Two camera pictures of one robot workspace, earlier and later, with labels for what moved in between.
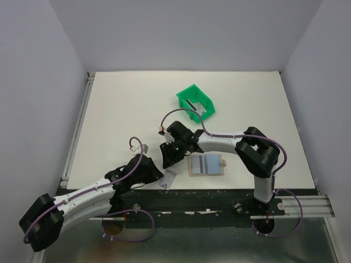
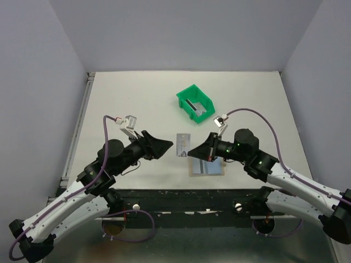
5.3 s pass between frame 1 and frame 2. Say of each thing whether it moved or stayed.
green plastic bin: stayed
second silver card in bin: stayed
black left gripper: moved
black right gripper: moved
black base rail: stayed
